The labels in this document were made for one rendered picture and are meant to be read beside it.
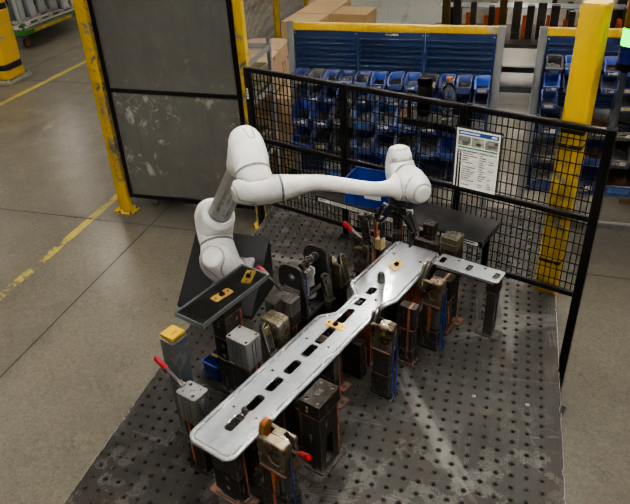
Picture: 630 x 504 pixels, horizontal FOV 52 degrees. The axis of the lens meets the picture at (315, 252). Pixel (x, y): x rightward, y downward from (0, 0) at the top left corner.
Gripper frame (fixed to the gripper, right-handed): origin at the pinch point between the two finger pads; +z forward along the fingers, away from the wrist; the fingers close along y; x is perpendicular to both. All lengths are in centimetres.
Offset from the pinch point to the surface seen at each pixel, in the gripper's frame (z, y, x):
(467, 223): 10.8, 12.4, 45.1
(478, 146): -23, 10, 55
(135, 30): -35, -267, 103
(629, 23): -82, 62, 53
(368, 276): 13.8, -6.2, -12.2
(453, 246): 11.0, 15.4, 23.6
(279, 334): 10, -12, -66
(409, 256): 13.8, 1.0, 10.4
